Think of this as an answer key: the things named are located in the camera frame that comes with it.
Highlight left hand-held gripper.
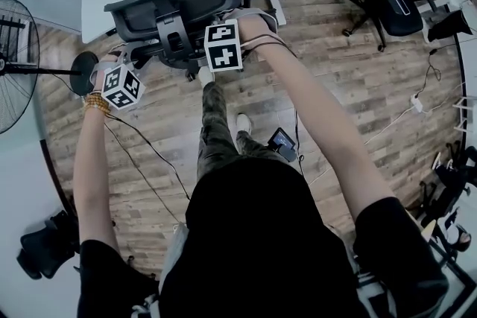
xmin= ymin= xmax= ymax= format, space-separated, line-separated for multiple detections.
xmin=89 ymin=42 xmax=147 ymax=112

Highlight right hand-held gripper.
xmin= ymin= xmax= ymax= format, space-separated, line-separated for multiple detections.
xmin=203 ymin=7 xmax=279 ymax=74

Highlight black mesh chair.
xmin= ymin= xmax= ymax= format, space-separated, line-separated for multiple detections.
xmin=103 ymin=0 xmax=262 ymax=83

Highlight person's right forearm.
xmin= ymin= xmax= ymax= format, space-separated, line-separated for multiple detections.
xmin=256 ymin=36 xmax=396 ymax=220

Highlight person's left forearm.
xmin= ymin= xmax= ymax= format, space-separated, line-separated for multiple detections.
xmin=72 ymin=109 xmax=124 ymax=254

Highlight person's left hand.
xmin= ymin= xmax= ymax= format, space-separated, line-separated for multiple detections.
xmin=92 ymin=66 xmax=108 ymax=93

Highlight person's right hand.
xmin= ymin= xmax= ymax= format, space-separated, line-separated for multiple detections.
xmin=238 ymin=16 xmax=279 ymax=51

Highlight person's left white shoe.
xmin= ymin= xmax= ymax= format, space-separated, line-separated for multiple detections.
xmin=197 ymin=67 xmax=216 ymax=89

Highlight person's white shoe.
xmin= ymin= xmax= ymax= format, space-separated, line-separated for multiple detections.
xmin=197 ymin=67 xmax=216 ymax=89
xmin=236 ymin=112 xmax=253 ymax=134

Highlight black standing fan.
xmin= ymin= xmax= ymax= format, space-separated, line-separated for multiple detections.
xmin=0 ymin=0 xmax=101 ymax=135

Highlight person's right white shoe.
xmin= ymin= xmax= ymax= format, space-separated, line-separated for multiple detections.
xmin=236 ymin=112 xmax=253 ymax=134

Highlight person's camouflage trousers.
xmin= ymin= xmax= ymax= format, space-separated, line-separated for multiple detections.
xmin=196 ymin=80 xmax=299 ymax=183

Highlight black screen device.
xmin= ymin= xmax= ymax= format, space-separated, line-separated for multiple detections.
xmin=267 ymin=127 xmax=298 ymax=163

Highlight person's black t-shirt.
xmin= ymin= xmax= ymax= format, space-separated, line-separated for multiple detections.
xmin=76 ymin=158 xmax=450 ymax=318

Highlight white power strip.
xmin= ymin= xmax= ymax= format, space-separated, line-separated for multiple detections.
xmin=409 ymin=93 xmax=425 ymax=113

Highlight white folding stool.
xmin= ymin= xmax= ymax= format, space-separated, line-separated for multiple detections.
xmin=452 ymin=95 xmax=477 ymax=135

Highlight light wooden table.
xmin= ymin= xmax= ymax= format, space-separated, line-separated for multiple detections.
xmin=420 ymin=218 xmax=440 ymax=240

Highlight wooden bead bracelet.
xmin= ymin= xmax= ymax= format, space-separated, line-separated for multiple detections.
xmin=82 ymin=91 xmax=112 ymax=115

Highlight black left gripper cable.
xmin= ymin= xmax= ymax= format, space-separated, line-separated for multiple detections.
xmin=103 ymin=111 xmax=192 ymax=224

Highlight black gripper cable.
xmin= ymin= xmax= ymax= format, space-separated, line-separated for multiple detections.
xmin=240 ymin=33 xmax=306 ymax=178
xmin=103 ymin=111 xmax=192 ymax=224

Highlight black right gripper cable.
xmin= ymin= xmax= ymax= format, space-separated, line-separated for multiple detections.
xmin=240 ymin=33 xmax=306 ymax=178

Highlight person's left backpack strap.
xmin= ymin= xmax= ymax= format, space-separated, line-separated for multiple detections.
xmin=130 ymin=221 xmax=191 ymax=318

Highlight person's backpack strap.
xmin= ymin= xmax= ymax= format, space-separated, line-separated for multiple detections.
xmin=346 ymin=245 xmax=396 ymax=318
xmin=130 ymin=221 xmax=191 ymax=318

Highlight person's right backpack strap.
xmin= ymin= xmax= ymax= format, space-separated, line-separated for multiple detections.
xmin=346 ymin=245 xmax=396 ymax=318

